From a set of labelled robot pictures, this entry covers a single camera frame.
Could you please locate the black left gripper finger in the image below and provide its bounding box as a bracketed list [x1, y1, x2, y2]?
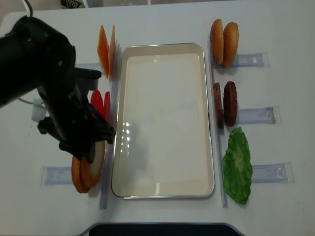
[92, 116, 115, 145]

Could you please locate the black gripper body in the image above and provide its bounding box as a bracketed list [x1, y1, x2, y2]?
[38, 83, 101, 143]

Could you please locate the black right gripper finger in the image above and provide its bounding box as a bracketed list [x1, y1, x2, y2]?
[59, 140, 96, 163]

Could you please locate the bun slice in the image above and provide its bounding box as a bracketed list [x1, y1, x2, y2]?
[71, 156, 90, 194]
[80, 141, 105, 187]

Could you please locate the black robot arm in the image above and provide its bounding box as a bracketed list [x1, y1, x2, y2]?
[0, 16, 115, 163]

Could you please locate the dark robot base bottom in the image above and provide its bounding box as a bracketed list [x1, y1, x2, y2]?
[83, 223, 243, 236]

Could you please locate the red tomato slice right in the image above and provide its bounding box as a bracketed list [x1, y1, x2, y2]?
[103, 91, 110, 121]

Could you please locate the red tomato slice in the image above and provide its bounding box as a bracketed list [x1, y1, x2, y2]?
[91, 90, 104, 116]
[103, 91, 110, 121]

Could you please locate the red tomato slice left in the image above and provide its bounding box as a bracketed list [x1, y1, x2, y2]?
[91, 90, 104, 116]

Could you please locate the orange cheese slice left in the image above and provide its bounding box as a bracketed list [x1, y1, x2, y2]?
[97, 25, 109, 79]

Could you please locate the thin brown meat patty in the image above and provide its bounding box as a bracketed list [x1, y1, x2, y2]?
[213, 83, 223, 129]

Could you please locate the thick dark meat patty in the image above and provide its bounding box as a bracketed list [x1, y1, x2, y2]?
[223, 81, 238, 127]

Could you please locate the green lettuce leaf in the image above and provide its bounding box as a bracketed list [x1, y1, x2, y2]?
[222, 127, 253, 205]

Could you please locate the clear long strip left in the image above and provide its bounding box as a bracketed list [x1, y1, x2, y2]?
[99, 42, 122, 210]

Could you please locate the clear long strip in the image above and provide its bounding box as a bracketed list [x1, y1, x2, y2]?
[207, 35, 228, 208]
[99, 42, 122, 210]

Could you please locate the white rectangular metal tray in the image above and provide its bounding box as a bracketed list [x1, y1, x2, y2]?
[111, 43, 215, 199]

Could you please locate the black and white bag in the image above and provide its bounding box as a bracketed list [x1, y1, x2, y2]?
[60, 0, 85, 9]

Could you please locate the clear long strip right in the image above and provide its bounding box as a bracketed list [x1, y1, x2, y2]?
[207, 35, 228, 208]

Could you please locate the top bun left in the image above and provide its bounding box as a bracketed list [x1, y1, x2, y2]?
[210, 19, 224, 65]

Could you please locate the top bun right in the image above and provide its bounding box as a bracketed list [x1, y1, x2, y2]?
[223, 22, 239, 68]

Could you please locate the white cable connector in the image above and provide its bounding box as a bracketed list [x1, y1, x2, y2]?
[31, 99, 47, 123]

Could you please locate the clear bun holder rail left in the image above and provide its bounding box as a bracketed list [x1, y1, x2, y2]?
[40, 166, 73, 186]

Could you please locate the clear bun holder rail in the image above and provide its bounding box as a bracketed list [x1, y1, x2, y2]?
[40, 166, 73, 186]
[213, 51, 270, 69]

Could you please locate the clear patty holder rail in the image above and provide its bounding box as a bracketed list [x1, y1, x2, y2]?
[236, 106, 282, 124]

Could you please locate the clear top bun holder rail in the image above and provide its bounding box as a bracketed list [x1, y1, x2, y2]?
[213, 51, 270, 69]

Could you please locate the clear lettuce holder rail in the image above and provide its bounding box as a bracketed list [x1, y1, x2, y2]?
[252, 162, 294, 183]

